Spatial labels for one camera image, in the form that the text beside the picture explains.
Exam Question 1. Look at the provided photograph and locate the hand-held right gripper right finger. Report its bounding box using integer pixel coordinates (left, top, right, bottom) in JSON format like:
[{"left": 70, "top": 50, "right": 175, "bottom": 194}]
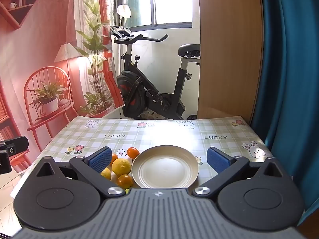
[{"left": 192, "top": 146, "right": 285, "bottom": 197}]

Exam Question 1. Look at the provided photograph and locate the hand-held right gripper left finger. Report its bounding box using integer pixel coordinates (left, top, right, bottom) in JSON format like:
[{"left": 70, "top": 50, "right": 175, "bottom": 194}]
[{"left": 33, "top": 146, "right": 126, "bottom": 197}]

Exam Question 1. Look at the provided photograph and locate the yellow lemon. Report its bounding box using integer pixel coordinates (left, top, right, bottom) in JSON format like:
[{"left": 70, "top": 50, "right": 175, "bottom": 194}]
[
  {"left": 100, "top": 167, "right": 112, "bottom": 180},
  {"left": 112, "top": 158, "right": 131, "bottom": 176}
]

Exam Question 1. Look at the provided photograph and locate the dark speckled orange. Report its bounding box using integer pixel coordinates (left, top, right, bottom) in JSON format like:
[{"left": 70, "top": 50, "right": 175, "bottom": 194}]
[{"left": 117, "top": 174, "right": 134, "bottom": 189}]

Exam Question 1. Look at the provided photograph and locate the cream round plate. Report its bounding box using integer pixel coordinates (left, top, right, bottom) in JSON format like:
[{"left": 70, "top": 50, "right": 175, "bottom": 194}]
[{"left": 131, "top": 145, "right": 200, "bottom": 189}]

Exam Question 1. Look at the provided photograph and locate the checked bunny print tablecloth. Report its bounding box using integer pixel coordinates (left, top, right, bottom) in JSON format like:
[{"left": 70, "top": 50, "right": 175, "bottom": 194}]
[{"left": 11, "top": 116, "right": 275, "bottom": 197}]

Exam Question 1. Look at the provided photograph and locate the black exercise bike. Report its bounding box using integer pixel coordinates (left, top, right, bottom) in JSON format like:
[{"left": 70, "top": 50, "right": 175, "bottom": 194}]
[{"left": 110, "top": 25, "right": 201, "bottom": 120}]

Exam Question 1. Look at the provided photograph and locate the wooden board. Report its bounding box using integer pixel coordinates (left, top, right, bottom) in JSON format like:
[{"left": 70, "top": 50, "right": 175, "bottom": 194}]
[{"left": 198, "top": 0, "right": 265, "bottom": 127}]

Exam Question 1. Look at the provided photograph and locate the teal curtain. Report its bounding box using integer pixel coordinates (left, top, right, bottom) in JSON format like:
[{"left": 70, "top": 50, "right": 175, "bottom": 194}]
[{"left": 250, "top": 0, "right": 319, "bottom": 227}]

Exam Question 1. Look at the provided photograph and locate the white round lamp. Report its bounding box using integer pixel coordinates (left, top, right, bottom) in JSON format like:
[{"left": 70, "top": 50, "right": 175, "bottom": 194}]
[{"left": 117, "top": 4, "right": 131, "bottom": 26}]

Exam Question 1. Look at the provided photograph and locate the window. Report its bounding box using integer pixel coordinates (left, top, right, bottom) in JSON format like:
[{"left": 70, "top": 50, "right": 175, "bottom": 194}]
[{"left": 125, "top": 0, "right": 200, "bottom": 29}]

